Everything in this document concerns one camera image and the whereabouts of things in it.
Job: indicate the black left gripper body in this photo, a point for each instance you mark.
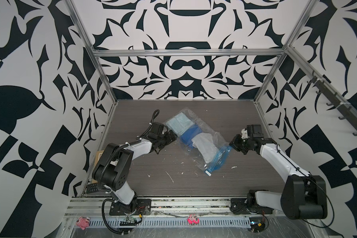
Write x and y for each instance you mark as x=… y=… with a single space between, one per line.
x=165 y=139

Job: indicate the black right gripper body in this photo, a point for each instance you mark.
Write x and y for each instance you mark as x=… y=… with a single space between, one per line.
x=241 y=145

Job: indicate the light teal towel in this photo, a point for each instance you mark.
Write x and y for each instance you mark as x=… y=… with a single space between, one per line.
x=179 y=124

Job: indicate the blue towel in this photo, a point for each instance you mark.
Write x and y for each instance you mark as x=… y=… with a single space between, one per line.
x=189 y=134

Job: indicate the clear vacuum bag blue zip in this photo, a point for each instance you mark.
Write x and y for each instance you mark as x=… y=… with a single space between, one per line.
x=193 y=153

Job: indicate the grey towel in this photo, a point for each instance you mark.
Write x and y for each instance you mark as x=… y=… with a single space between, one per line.
x=205 y=144

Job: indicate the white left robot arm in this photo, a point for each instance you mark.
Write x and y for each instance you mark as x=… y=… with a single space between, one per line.
x=112 y=169

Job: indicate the black remote control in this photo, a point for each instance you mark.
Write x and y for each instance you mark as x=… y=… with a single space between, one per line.
x=92 y=188

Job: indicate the green circuit board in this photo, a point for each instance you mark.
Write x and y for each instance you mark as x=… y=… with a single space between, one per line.
x=257 y=226

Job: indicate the pink plush toy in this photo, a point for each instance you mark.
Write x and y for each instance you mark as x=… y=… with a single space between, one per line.
x=83 y=223

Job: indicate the wooden picture frame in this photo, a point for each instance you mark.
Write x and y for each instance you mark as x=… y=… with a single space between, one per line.
x=98 y=156

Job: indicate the white slotted cable duct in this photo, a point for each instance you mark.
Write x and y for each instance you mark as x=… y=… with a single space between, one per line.
x=173 y=222

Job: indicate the grey wall hook rack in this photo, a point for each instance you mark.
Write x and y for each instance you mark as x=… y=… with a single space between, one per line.
x=335 y=100

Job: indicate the pink toy on rail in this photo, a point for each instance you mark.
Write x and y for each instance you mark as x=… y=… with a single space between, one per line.
x=193 y=220

